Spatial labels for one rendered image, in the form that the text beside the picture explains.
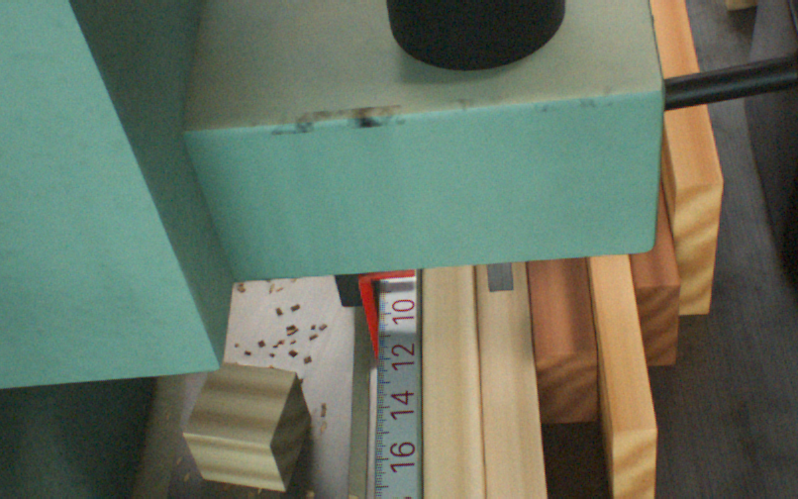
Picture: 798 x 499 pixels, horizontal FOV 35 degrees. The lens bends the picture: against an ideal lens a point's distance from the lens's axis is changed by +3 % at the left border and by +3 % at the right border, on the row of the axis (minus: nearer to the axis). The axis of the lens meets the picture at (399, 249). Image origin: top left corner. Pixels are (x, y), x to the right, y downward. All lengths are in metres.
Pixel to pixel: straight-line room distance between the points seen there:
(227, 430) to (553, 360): 0.18
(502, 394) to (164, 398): 0.25
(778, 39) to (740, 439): 0.15
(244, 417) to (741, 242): 0.23
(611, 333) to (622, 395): 0.03
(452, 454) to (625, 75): 0.14
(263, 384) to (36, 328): 0.22
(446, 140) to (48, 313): 0.12
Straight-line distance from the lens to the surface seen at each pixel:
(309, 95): 0.36
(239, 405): 0.57
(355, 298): 0.62
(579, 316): 0.45
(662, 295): 0.46
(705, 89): 0.39
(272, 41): 0.38
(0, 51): 0.30
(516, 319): 0.46
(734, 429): 0.48
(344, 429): 0.60
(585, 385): 0.46
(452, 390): 0.43
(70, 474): 0.53
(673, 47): 0.50
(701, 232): 0.47
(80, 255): 0.35
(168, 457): 0.62
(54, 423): 0.52
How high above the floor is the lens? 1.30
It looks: 49 degrees down
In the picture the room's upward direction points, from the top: 11 degrees counter-clockwise
